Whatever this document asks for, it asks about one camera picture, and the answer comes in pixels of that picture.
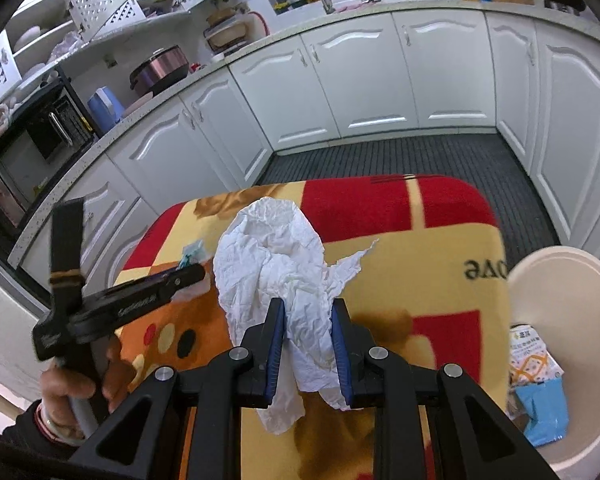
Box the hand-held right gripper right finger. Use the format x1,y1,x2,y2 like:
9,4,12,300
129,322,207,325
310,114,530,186
330,297,562,480

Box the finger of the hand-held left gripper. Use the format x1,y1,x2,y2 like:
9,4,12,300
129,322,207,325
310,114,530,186
81,263,207,330

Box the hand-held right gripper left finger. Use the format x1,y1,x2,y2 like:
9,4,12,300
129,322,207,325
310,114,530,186
67,297,287,480

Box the small green white wrapper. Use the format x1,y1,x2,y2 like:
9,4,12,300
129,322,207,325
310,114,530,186
179,240,212,270

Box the white tissue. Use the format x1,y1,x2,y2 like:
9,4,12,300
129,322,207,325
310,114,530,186
212,197,381,436

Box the white patterned packet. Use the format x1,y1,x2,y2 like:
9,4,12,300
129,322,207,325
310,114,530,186
508,325,566,389

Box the blue packet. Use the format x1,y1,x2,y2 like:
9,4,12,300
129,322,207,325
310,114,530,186
514,377,574,447

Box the white round bin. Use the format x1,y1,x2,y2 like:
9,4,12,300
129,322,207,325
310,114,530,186
504,246,600,472

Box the person's left forearm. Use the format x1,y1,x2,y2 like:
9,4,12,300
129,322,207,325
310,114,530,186
0,400,86,467

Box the person's left hand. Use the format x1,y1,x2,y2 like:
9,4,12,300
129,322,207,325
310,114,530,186
39,334,137,442

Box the black microwave oven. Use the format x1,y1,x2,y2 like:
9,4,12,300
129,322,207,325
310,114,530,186
0,81,97,242

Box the red orange printed blanket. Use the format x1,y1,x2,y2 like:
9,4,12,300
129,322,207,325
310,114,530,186
111,175,512,480

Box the blue plastic jug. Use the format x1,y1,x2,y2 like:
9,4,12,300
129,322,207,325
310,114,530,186
86,86,127,137

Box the pink rice cooker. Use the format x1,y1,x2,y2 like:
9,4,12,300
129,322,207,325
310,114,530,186
129,44,192,97

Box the dark ribbed floor mat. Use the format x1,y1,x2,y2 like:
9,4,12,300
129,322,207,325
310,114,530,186
256,132,565,257

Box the stacked food containers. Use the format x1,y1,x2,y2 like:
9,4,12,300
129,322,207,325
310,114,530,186
201,6,252,55

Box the white kitchen cabinets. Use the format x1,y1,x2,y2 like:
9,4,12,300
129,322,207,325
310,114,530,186
0,6,600,413

